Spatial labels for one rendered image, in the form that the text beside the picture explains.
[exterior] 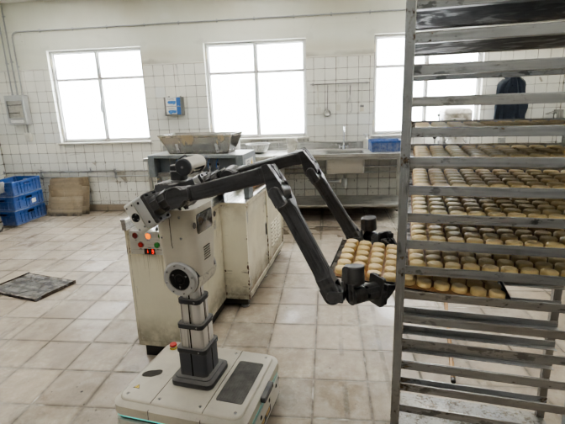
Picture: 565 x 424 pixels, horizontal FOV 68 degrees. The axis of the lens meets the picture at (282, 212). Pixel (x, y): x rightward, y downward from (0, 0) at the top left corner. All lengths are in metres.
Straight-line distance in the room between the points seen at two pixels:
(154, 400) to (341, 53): 4.91
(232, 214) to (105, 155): 4.06
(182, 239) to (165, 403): 0.74
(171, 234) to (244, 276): 1.45
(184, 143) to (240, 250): 0.87
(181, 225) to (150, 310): 1.06
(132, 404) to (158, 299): 0.72
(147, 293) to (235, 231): 0.79
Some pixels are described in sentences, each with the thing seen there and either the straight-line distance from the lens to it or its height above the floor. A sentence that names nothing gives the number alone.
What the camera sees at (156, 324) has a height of 0.24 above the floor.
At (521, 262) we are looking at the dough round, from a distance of 1.61.
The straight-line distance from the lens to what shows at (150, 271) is 2.59.
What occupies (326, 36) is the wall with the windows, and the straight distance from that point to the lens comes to 6.00.
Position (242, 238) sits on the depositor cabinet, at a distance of 3.05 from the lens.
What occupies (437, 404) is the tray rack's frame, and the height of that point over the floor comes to 0.15.
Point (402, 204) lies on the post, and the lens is 1.36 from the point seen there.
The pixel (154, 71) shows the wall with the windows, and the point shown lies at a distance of 6.44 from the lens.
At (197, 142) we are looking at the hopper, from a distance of 3.07.
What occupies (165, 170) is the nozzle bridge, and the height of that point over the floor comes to 1.06.
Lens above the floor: 1.51
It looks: 15 degrees down
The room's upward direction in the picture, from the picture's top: 2 degrees counter-clockwise
